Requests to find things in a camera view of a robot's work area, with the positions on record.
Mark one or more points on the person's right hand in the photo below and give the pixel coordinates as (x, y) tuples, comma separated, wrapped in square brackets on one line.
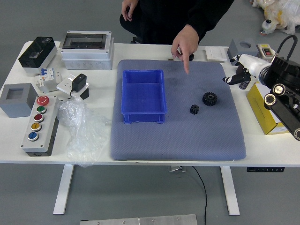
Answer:
[(128, 9)]

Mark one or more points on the person's left hand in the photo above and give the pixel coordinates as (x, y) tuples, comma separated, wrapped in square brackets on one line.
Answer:
[(186, 42)]

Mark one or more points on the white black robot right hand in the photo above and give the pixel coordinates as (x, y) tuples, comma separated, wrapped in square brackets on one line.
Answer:
[(252, 64)]

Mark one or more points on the big black gear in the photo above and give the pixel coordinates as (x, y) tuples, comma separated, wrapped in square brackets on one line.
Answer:
[(207, 99)]

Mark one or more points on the small black gear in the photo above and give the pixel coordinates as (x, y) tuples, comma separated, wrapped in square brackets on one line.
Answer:
[(194, 110)]

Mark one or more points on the person's left forearm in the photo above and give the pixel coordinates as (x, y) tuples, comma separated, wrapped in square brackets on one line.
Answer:
[(211, 16)]

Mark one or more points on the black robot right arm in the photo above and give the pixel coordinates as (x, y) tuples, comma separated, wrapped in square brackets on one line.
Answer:
[(283, 65)]

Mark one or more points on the grey box with round hole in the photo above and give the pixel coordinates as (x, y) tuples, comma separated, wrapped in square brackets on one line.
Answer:
[(236, 47)]

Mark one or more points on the yellow white cardboard box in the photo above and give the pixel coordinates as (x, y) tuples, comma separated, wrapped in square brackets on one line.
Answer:
[(260, 105)]

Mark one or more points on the grey windowed distribution box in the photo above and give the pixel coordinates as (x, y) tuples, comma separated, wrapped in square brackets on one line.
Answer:
[(86, 56)]

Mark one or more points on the blue plastic box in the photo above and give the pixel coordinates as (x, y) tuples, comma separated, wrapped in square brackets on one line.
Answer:
[(143, 98)]

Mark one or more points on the grey square hollow box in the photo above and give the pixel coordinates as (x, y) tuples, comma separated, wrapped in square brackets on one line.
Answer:
[(9, 107)]

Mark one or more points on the black capacitor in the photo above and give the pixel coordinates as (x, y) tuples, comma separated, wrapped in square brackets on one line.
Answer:
[(245, 85)]

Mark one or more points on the black chair base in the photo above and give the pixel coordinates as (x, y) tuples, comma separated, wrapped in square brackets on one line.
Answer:
[(136, 40)]

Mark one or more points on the person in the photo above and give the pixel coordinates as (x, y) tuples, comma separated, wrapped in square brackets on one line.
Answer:
[(164, 18)]

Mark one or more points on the plush toy in plastic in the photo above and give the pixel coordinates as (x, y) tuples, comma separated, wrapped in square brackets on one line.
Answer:
[(283, 14)]

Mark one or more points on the black power adapter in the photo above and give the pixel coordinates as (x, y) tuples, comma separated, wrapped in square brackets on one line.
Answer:
[(78, 82)]

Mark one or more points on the small black block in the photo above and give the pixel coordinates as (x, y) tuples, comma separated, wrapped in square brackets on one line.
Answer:
[(84, 94)]

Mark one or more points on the grey-blue padded mat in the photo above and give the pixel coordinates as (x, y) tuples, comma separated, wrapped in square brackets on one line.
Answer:
[(175, 140)]

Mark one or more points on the white blue circuit breaker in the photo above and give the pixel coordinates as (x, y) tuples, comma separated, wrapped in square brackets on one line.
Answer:
[(48, 74)]

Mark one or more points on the black table control panel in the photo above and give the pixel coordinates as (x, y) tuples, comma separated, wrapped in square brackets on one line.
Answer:
[(264, 169)]

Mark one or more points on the white plastic clip part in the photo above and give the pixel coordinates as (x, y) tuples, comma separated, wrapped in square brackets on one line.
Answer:
[(41, 85)]

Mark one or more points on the clear plastic bag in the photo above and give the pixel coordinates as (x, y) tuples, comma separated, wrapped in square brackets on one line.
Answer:
[(79, 122)]

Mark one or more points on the white table leg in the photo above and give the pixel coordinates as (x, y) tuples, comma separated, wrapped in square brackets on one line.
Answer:
[(230, 189), (63, 187)]

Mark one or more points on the grey five-button control station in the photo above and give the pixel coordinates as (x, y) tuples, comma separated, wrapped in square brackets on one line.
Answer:
[(25, 131)]

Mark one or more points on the grey metal plate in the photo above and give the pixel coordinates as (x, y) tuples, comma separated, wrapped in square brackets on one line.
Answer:
[(140, 220)]

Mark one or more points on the grey red-button switch box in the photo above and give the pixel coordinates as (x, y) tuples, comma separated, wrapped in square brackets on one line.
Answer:
[(262, 48)]

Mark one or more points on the white wall switch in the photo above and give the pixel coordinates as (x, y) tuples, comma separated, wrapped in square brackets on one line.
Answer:
[(215, 53)]

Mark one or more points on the white wall socket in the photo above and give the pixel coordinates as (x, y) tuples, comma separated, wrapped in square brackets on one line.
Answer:
[(63, 85)]

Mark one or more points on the black-lid control enclosure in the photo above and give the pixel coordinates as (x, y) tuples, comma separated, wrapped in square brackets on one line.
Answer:
[(35, 52)]

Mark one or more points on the metal bracket under table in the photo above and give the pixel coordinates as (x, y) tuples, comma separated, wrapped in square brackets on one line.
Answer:
[(177, 169)]

